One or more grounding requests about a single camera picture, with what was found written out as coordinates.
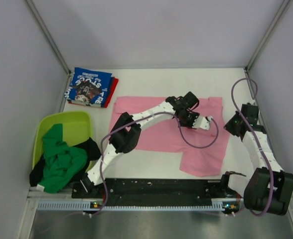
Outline grey slotted cable duct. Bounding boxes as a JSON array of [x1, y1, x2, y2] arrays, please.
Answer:
[[37, 201, 239, 213]]

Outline lime green plastic bin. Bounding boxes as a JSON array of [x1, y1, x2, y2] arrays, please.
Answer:
[[32, 111, 93, 166]]

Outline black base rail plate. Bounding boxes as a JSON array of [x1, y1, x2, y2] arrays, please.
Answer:
[[71, 178, 242, 206]]

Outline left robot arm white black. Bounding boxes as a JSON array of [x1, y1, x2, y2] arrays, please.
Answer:
[[80, 92, 199, 198]]

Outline green t shirt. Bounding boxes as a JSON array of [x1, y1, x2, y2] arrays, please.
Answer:
[[37, 123, 88, 194]]

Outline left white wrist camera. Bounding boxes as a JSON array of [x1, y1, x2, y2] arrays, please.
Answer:
[[192, 116, 213, 130]]

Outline pink t shirt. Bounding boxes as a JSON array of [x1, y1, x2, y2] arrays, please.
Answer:
[[108, 96, 230, 177]]

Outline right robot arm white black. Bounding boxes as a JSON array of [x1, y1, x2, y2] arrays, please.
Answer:
[[219, 103, 293, 216]]

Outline folded red t shirt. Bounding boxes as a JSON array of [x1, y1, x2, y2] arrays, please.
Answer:
[[104, 77, 119, 108]]

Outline black t shirt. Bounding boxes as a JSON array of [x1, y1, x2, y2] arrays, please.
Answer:
[[29, 138, 101, 187]]

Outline folded blue printed t shirt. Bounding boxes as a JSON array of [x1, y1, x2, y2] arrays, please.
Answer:
[[64, 67, 115, 108]]

